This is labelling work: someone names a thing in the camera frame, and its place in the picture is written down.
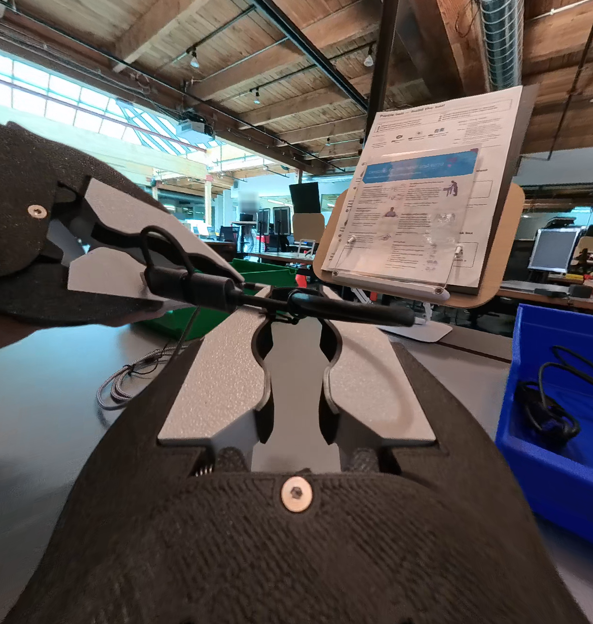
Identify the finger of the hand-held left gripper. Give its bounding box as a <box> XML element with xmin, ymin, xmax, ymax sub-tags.
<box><xmin>66</xmin><ymin>246</ymin><xmax>202</xmax><ymax>314</ymax></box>
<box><xmin>81</xmin><ymin>177</ymin><xmax>245</xmax><ymax>284</ymax></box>

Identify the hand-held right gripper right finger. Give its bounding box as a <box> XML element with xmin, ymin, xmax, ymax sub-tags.
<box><xmin>320</xmin><ymin>287</ymin><xmax>437</xmax><ymax>472</ymax></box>

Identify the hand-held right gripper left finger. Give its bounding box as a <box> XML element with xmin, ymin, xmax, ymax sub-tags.
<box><xmin>157</xmin><ymin>287</ymin><xmax>275</xmax><ymax>471</ymax></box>

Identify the green plastic bin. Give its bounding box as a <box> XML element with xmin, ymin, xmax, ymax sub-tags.
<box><xmin>133</xmin><ymin>258</ymin><xmax>297</xmax><ymax>342</ymax></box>

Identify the grey USB hub with cable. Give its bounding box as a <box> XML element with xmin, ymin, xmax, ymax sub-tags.
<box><xmin>139</xmin><ymin>226</ymin><xmax>428</xmax><ymax>328</ymax></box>

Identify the braided grey cable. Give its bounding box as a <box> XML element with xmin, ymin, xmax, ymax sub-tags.
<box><xmin>96</xmin><ymin>306</ymin><xmax>202</xmax><ymax>411</ymax></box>

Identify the black cable bundle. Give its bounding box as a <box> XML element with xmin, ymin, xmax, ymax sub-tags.
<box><xmin>515</xmin><ymin>345</ymin><xmax>593</xmax><ymax>445</ymax></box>

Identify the large blue plastic bin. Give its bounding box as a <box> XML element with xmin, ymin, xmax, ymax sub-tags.
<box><xmin>495</xmin><ymin>303</ymin><xmax>593</xmax><ymax>552</ymax></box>

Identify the grey desk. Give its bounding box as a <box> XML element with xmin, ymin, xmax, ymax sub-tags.
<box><xmin>0</xmin><ymin>305</ymin><xmax>593</xmax><ymax>624</ymax></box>

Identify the person's left hand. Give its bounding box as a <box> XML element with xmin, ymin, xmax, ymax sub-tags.
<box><xmin>0</xmin><ymin>323</ymin><xmax>99</xmax><ymax>353</ymax></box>

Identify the ceiling projector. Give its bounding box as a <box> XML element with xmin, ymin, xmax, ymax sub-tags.
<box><xmin>175</xmin><ymin>117</ymin><xmax>208</xmax><ymax>143</ymax></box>

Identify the black hanging monitor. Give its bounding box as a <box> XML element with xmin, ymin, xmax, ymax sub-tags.
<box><xmin>289</xmin><ymin>182</ymin><xmax>322</xmax><ymax>214</ymax></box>

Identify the blue header instruction sheet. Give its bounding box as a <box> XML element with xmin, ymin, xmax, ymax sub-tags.
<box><xmin>343</xmin><ymin>145</ymin><xmax>480</xmax><ymax>274</ymax></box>

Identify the grey computer monitor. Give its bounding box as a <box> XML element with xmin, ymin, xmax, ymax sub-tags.
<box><xmin>528</xmin><ymin>227</ymin><xmax>584</xmax><ymax>274</ymax></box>

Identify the white printed instruction sheet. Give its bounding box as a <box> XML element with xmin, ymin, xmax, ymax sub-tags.
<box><xmin>322</xmin><ymin>85</ymin><xmax>523</xmax><ymax>288</ymax></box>

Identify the black metal pole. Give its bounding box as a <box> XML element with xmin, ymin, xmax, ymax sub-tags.
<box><xmin>367</xmin><ymin>0</ymin><xmax>400</xmax><ymax>128</ymax></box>

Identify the silver ventilation duct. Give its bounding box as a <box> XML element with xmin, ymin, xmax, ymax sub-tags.
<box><xmin>479</xmin><ymin>0</ymin><xmax>525</xmax><ymax>99</ymax></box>

